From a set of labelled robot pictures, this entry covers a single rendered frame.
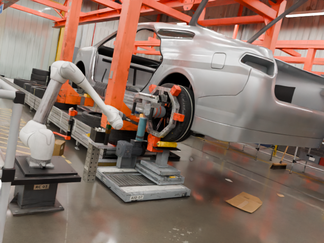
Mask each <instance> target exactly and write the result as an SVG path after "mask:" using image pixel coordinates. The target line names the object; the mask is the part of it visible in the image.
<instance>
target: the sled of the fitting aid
mask: <svg viewBox="0 0 324 243"><path fill-rule="evenodd" d="M135 170H137V171H138V172H140V173H141V174H143V175H144V176H146V177H147V178H149V179H150V180H152V181H153V182H155V183H156V184H158V185H171V184H183V183H184V179H185V177H183V176H181V175H158V174H157V173H155V172H154V171H152V170H150V169H148V168H147V167H145V166H144V165H142V164H141V163H136V164H135Z"/></svg>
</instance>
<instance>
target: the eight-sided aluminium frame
mask: <svg viewBox="0 0 324 243"><path fill-rule="evenodd" d="M160 90H162V91H166V92H168V94H169V97H170V100H171V103H172V105H173V108H172V113H171V117H170V121H169V125H167V126H166V127H165V128H164V129H163V130H162V131H161V132H160V133H159V132H157V131H155V130H153V128H152V125H151V122H148V121H147V125H146V129H147V132H148V133H150V134H152V135H154V136H157V137H161V138H164V137H165V136H166V135H167V134H168V133H169V132H170V131H171V130H173V129H174V128H175V126H176V120H173V116H174V113H178V112H179V107H180V105H179V103H178V100H177V97H176V96H173V95H172V94H171V93H170V90H171V88H165V87H161V86H156V87H155V89H154V90H153V91H152V92H151V93H150V95H157V94H158V93H159V91H160ZM146 104H151V101H148V100H146V103H145V105H146ZM143 118H147V120H148V119H149V116H146V115H145V114H144V113H143Z"/></svg>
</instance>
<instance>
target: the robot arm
mask: <svg viewBox="0 0 324 243"><path fill-rule="evenodd" d="M50 78H51V80H50V82H49V84H48V87H47V89H46V91H45V93H44V96H43V98H42V100H41V102H40V105H39V107H38V109H37V111H36V114H35V116H34V118H33V120H30V121H28V123H27V124H26V125H25V127H23V128H22V129H21V131H20V134H19V137H20V140H21V141H22V143H23V144H24V145H25V146H27V147H28V148H29V149H30V151H31V155H30V158H26V161H27V162H28V164H29V167H30V168H42V169H45V168H54V165H53V164H52V163H51V158H52V154H53V151H54V143H55V138H54V134H53V132H52V131H51V130H48V129H47V128H46V125H45V123H46V121H47V119H48V116H49V114H50V112H51V110H52V107H53V105H54V103H55V100H56V98H57V96H58V94H59V91H60V89H61V87H62V85H63V84H64V83H65V82H66V81H67V80H70V81H73V82H74V83H75V84H76V85H78V86H80V87H81V88H82V89H84V90H85V91H86V92H87V93H88V94H89V96H90V97H91V98H92V99H93V100H94V101H95V102H96V104H97V105H98V106H99V107H100V108H101V111H102V113H103V114H104V115H105V116H106V117H107V121H108V122H109V123H110V125H111V126H112V127H113V128H114V129H116V130H119V129H121V128H122V127H123V121H124V120H125V121H128V122H131V123H132V124H135V125H138V124H139V123H138V122H135V121H133V120H131V119H129V118H128V117H126V115H125V114H124V113H122V112H121V111H119V110H117V109H116V108H114V107H112V106H109V105H105V103H104V102H103V101H102V99H101V98H100V97H99V95H98V94H97V93H96V91H95V90H94V89H93V88H92V86H91V85H90V84H89V82H88V81H87V79H86V77H85V76H84V74H83V73H82V72H81V71H80V69H79V68H78V67H77V66H76V65H74V64H73V63H71V62H69V61H56V62H54V63H53V64H52V65H51V74H50Z"/></svg>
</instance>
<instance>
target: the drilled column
mask: <svg viewBox="0 0 324 243"><path fill-rule="evenodd" d="M99 154H100V148H97V147H95V146H94V145H92V144H91V143H89V145H88V150H87V155H86V161H85V166H84V171H83V177H82V179H83V180H84V181H85V182H94V181H95V175H96V170H97V165H98V160H99Z"/></svg>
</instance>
